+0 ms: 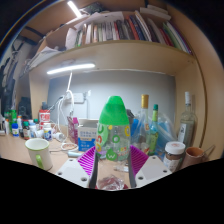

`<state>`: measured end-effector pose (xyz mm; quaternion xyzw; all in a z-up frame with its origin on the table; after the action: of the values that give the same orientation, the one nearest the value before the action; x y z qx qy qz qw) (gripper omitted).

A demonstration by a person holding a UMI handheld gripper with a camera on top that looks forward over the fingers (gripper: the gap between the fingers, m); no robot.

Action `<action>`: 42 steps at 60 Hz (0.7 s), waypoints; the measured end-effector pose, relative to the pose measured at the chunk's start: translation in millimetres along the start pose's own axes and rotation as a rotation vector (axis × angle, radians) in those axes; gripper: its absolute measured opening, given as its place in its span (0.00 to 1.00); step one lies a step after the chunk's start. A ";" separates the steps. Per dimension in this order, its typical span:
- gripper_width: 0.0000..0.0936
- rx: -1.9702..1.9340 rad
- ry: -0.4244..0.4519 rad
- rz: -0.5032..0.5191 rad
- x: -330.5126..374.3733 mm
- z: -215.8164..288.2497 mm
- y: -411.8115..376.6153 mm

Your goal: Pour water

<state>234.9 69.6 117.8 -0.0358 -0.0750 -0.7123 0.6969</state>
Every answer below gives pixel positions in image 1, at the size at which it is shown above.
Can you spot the white wall power strip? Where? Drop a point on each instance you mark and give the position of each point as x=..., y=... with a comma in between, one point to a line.
x=77, y=97

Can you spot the clear glass bottle white cap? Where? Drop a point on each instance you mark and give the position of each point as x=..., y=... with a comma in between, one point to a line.
x=187, y=126

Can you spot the small white bottle blue label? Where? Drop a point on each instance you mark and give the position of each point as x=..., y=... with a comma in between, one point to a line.
x=15, y=130

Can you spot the red and white can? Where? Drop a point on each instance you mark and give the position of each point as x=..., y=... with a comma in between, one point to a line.
x=44, y=116

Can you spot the long ceiling light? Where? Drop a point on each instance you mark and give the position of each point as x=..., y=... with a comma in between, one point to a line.
x=74, y=8

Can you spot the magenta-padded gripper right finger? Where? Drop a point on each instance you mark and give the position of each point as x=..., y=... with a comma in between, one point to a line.
x=140, y=163

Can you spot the blue plastic bag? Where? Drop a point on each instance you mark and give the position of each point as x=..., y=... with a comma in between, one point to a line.
x=166, y=130

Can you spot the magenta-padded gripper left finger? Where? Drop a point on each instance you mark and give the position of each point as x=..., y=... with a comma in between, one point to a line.
x=85, y=165

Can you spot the small dark bottle red label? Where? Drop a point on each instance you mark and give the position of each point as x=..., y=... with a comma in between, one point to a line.
x=26, y=131

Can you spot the maroon snack pouch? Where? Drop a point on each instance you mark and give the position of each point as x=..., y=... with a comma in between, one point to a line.
x=73, y=130

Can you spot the slim green glass bottle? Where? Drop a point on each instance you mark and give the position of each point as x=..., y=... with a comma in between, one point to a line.
x=154, y=113

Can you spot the white LED light bar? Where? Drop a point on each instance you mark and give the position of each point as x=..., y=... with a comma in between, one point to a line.
x=71, y=68

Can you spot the glass bottle with gold cap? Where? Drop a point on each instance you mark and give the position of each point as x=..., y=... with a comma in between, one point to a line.
x=144, y=100

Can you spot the green plastic bottle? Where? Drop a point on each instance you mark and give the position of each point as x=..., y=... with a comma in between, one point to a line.
x=13, y=115

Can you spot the small white jar blue label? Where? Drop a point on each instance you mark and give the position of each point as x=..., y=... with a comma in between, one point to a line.
x=47, y=132

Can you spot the wooden shelf unit with books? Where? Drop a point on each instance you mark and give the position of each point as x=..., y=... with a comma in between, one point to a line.
x=116, y=55

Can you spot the grey tumbler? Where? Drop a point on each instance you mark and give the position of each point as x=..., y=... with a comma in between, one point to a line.
x=130, y=116

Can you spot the clear bottle with green cap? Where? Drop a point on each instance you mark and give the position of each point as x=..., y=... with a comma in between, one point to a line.
x=113, y=133

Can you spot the brown ceramic mug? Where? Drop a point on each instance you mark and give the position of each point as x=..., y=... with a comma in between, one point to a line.
x=193, y=156

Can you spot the blue and white carton box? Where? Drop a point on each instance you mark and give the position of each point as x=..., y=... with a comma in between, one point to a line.
x=86, y=138

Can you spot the white and teal tube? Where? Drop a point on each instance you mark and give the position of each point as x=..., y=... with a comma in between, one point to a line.
x=75, y=154

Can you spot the brown jar with white lid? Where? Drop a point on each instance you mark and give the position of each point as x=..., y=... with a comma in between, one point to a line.
x=174, y=155

